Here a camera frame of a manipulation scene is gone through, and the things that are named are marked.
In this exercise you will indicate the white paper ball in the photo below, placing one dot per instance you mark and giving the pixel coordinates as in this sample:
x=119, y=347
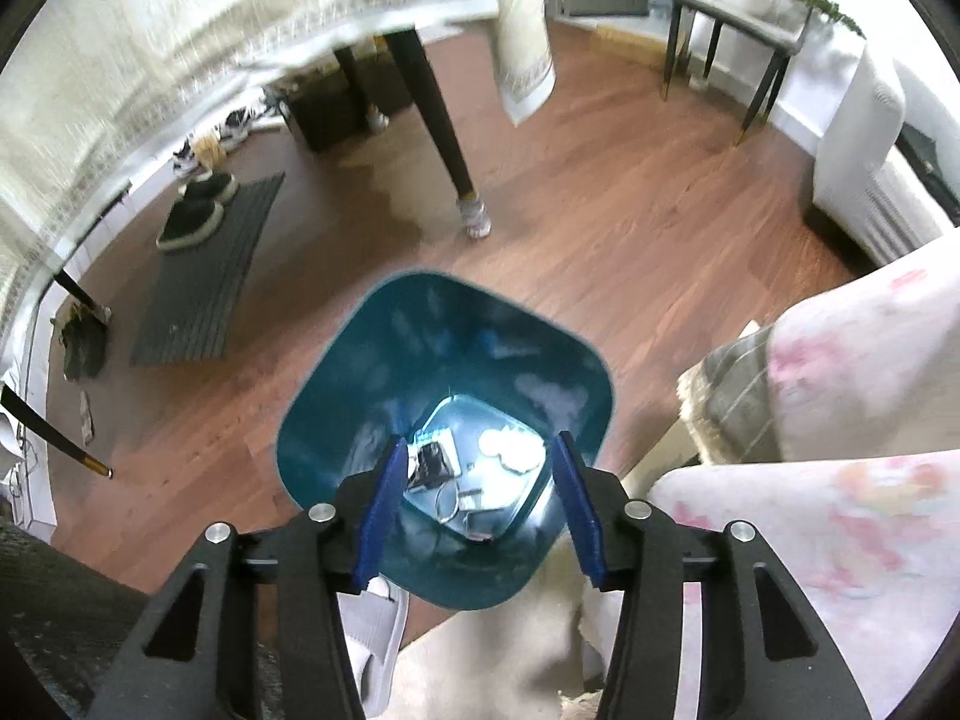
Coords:
x=519, y=451

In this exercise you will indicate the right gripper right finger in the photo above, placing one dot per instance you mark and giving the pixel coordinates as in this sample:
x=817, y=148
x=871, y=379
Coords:
x=593, y=502

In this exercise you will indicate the dark ribbed floor mat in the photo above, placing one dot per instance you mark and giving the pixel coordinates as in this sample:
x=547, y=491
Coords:
x=194, y=297

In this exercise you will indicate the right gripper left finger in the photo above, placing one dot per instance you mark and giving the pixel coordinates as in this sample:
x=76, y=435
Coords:
x=367, y=504

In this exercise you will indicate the teal trash bin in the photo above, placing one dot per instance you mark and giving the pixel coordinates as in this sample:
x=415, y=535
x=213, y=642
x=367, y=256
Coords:
x=437, y=361

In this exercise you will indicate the pink patterned round tablecloth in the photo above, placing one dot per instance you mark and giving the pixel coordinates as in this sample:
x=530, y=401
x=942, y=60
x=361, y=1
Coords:
x=862, y=506

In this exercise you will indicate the grey armchair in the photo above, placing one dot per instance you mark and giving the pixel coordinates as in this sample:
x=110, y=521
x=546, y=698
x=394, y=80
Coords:
x=862, y=183

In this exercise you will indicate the black table leg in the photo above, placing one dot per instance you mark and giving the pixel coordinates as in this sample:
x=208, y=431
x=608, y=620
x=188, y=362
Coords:
x=413, y=65

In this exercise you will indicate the black bag on armchair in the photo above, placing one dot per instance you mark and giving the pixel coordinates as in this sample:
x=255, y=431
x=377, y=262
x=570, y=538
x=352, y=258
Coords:
x=919, y=151

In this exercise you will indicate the black slipper pair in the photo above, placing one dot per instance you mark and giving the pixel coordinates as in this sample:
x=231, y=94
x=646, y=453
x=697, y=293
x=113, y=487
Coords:
x=198, y=212

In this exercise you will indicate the grey dining chair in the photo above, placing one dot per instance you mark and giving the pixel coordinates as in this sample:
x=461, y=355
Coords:
x=779, y=43

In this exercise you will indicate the beige patterned tablecloth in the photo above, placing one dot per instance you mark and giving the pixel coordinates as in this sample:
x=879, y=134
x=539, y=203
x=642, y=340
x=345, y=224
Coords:
x=95, y=87

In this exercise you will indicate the grey slipper on foot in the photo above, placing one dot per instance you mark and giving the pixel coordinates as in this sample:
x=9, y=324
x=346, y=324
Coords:
x=374, y=623

